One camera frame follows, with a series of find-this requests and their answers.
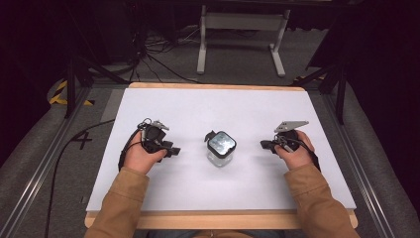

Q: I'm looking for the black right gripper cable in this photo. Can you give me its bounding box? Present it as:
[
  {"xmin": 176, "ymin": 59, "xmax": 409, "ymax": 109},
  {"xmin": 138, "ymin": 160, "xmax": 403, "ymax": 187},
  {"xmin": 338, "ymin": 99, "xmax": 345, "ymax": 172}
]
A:
[{"xmin": 290, "ymin": 138, "xmax": 322, "ymax": 173}]

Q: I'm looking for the white table mat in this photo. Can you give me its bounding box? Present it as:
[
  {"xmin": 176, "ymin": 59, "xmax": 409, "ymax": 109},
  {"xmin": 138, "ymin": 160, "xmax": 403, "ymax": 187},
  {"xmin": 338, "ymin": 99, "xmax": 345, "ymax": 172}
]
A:
[{"xmin": 85, "ymin": 86, "xmax": 358, "ymax": 213}]

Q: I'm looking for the black metal stand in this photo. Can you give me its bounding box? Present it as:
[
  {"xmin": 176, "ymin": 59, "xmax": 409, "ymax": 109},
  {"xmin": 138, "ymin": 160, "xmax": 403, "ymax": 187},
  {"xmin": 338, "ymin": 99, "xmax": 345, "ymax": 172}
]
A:
[
  {"xmin": 290, "ymin": 62, "xmax": 349, "ymax": 126},
  {"xmin": 62, "ymin": 56, "xmax": 130, "ymax": 119}
]

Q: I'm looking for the white metal table frame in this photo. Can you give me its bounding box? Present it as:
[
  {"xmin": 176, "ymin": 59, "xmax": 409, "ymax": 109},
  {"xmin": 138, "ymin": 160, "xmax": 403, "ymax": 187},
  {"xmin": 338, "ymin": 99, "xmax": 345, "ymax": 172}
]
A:
[{"xmin": 196, "ymin": 4, "xmax": 292, "ymax": 78}]

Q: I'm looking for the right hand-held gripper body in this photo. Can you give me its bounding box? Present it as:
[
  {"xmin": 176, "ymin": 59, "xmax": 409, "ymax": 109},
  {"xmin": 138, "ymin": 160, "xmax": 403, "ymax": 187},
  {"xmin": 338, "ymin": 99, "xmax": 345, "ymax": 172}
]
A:
[{"xmin": 272, "ymin": 120, "xmax": 310, "ymax": 154}]

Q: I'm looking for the person's left hand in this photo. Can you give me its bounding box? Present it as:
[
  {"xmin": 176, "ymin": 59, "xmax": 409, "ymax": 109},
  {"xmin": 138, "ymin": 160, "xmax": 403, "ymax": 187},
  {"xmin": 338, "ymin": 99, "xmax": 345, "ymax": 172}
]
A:
[{"xmin": 122, "ymin": 131, "xmax": 168, "ymax": 176}]

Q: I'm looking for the person's right hand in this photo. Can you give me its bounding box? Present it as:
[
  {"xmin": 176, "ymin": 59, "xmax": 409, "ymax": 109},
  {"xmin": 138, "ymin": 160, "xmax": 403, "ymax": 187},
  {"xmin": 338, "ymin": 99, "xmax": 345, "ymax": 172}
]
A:
[{"xmin": 273, "ymin": 130, "xmax": 316, "ymax": 172}]

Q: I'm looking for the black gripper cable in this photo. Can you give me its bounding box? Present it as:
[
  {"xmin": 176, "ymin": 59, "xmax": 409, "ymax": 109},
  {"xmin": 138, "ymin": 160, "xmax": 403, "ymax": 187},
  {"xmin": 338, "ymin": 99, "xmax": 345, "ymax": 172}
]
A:
[
  {"xmin": 290, "ymin": 138, "xmax": 322, "ymax": 173},
  {"xmin": 44, "ymin": 118, "xmax": 144, "ymax": 238}
]

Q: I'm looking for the bundle of black floor cables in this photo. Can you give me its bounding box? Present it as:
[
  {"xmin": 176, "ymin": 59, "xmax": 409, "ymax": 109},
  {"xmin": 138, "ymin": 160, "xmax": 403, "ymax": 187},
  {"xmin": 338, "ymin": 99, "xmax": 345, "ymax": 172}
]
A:
[{"xmin": 130, "ymin": 19, "xmax": 204, "ymax": 85}]

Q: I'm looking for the yellow black floor tape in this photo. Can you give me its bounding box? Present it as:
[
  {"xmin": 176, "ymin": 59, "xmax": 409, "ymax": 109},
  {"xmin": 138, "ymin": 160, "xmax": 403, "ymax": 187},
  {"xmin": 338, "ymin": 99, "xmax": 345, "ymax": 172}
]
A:
[{"xmin": 49, "ymin": 79, "xmax": 96, "ymax": 107}]

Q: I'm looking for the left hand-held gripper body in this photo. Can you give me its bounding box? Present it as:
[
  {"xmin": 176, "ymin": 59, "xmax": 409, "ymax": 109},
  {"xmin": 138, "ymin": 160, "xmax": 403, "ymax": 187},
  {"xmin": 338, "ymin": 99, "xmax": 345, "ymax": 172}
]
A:
[{"xmin": 138, "ymin": 118, "xmax": 174, "ymax": 155}]

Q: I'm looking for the aluminium floor rail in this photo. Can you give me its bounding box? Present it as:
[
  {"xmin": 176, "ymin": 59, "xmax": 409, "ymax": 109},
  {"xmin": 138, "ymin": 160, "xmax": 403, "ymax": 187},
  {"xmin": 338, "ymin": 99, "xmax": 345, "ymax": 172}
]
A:
[
  {"xmin": 322, "ymin": 93, "xmax": 397, "ymax": 238},
  {"xmin": 0, "ymin": 86, "xmax": 94, "ymax": 238}
]

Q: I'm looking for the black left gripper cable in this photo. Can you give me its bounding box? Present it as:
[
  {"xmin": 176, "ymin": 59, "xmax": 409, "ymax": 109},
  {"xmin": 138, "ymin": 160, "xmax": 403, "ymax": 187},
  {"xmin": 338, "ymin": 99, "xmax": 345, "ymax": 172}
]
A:
[{"xmin": 44, "ymin": 118, "xmax": 144, "ymax": 238}]

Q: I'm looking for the clear jar with black lid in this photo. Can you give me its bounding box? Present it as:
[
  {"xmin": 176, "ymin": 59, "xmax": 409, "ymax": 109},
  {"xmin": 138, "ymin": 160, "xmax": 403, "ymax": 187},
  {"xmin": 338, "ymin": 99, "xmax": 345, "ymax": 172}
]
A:
[{"xmin": 204, "ymin": 130, "xmax": 238, "ymax": 169}]

